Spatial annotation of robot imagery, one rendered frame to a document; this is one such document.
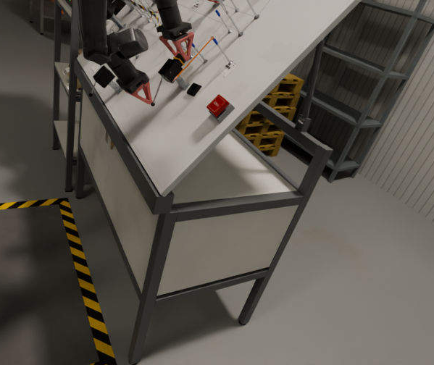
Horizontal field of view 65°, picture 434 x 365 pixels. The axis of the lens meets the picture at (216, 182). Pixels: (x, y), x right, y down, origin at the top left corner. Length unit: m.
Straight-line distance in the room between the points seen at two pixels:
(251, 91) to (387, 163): 3.05
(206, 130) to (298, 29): 0.37
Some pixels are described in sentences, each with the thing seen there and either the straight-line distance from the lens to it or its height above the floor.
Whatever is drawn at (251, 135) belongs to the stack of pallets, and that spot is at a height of 0.27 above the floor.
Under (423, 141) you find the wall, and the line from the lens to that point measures 3.75.
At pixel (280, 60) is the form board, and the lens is 0.98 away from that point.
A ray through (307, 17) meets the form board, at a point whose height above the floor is 1.37.
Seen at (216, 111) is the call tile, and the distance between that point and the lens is 0.92.
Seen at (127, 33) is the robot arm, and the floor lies 1.22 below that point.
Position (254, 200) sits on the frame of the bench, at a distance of 1.17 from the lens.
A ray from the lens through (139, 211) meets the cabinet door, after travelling 1.19.
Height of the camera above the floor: 1.40
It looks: 30 degrees down
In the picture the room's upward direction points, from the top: 17 degrees clockwise
